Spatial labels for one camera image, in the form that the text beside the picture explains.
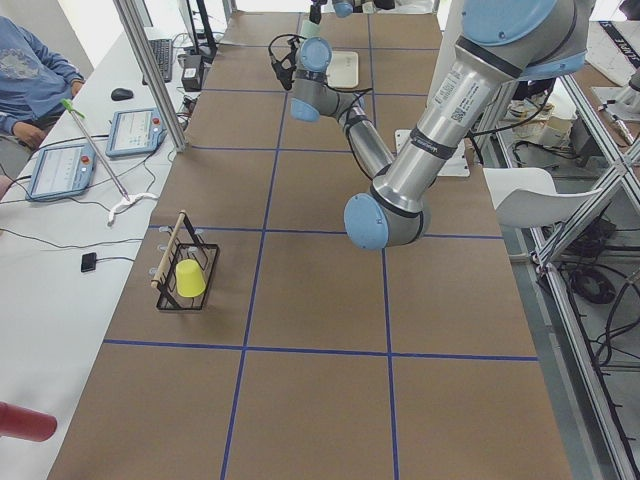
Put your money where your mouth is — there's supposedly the far teach pendant tablet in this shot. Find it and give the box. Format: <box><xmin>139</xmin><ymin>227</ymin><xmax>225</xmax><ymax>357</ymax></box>
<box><xmin>106</xmin><ymin>108</ymin><xmax>166</xmax><ymax>158</ymax></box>

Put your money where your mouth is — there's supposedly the wooden rack handle dowel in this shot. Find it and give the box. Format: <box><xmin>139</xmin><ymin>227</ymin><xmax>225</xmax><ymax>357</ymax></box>
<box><xmin>151</xmin><ymin>210</ymin><xmax>187</xmax><ymax>289</ymax></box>

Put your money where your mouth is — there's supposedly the yellow plastic cup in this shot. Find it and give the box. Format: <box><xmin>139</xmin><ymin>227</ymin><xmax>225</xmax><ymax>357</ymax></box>
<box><xmin>175</xmin><ymin>259</ymin><xmax>206</xmax><ymax>298</ymax></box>

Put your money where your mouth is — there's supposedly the white plastic chair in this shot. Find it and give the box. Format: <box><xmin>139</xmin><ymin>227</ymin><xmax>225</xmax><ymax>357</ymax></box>
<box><xmin>483</xmin><ymin>167</ymin><xmax>603</xmax><ymax>228</ymax></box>

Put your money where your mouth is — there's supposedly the near teach pendant tablet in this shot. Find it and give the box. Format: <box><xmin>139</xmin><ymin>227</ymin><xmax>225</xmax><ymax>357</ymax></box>
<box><xmin>25</xmin><ymin>143</ymin><xmax>96</xmax><ymax>202</ymax></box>

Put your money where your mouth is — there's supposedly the black computer box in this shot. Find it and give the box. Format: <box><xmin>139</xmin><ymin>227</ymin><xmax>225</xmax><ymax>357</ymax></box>
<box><xmin>181</xmin><ymin>55</ymin><xmax>204</xmax><ymax>92</ymax></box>

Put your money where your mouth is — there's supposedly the black wire cup rack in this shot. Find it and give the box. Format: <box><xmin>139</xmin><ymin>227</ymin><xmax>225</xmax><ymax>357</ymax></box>
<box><xmin>151</xmin><ymin>210</ymin><xmax>221</xmax><ymax>312</ymax></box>

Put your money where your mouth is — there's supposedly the black keyboard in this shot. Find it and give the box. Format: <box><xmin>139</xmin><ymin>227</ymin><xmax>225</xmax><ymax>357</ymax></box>
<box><xmin>148</xmin><ymin>39</ymin><xmax>173</xmax><ymax>83</ymax></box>

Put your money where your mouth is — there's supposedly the light green plastic cup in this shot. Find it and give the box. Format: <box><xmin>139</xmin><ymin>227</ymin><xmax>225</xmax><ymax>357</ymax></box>
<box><xmin>299</xmin><ymin>19</ymin><xmax>320</xmax><ymax>38</ymax></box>

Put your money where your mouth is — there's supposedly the pink reach stick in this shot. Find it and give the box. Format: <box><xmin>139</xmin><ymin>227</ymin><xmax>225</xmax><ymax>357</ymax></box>
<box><xmin>61</xmin><ymin>99</ymin><xmax>159</xmax><ymax>227</ymax></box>

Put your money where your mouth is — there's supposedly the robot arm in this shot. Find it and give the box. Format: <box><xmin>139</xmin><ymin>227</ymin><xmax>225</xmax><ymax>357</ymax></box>
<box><xmin>308</xmin><ymin>0</ymin><xmax>396</xmax><ymax>25</ymax></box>
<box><xmin>290</xmin><ymin>0</ymin><xmax>594</xmax><ymax>250</ymax></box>

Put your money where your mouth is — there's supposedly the small black puck device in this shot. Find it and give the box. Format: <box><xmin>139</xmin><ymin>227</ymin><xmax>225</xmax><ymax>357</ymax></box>
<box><xmin>80</xmin><ymin>252</ymin><xmax>98</xmax><ymax>273</ymax></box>

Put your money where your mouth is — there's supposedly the black computer mouse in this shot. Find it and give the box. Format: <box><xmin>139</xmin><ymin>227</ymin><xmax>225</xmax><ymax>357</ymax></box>
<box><xmin>110</xmin><ymin>88</ymin><xmax>134</xmax><ymax>102</ymax></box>

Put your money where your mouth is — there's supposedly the red bottle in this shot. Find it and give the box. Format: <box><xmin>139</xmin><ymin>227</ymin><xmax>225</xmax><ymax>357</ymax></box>
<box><xmin>1</xmin><ymin>402</ymin><xmax>58</xmax><ymax>442</ymax></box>

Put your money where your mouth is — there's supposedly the person in blue shirt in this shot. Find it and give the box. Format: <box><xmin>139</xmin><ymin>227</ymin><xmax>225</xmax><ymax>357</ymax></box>
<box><xmin>1</xmin><ymin>17</ymin><xmax>85</xmax><ymax>150</ymax></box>

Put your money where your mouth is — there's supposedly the cream rabbit print tray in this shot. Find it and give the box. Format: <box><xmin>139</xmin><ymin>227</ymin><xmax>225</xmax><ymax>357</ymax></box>
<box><xmin>326</xmin><ymin>51</ymin><xmax>359</xmax><ymax>89</ymax></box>

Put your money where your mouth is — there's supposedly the aluminium frame post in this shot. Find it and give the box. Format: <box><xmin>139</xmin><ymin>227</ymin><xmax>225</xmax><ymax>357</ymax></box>
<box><xmin>113</xmin><ymin>0</ymin><xmax>187</xmax><ymax>153</ymax></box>

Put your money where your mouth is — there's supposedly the teach pendant tablet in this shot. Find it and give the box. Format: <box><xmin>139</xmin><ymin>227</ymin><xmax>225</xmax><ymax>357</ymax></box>
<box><xmin>106</xmin><ymin>108</ymin><xmax>166</xmax><ymax>158</ymax></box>
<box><xmin>25</xmin><ymin>143</ymin><xmax>96</xmax><ymax>202</ymax></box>

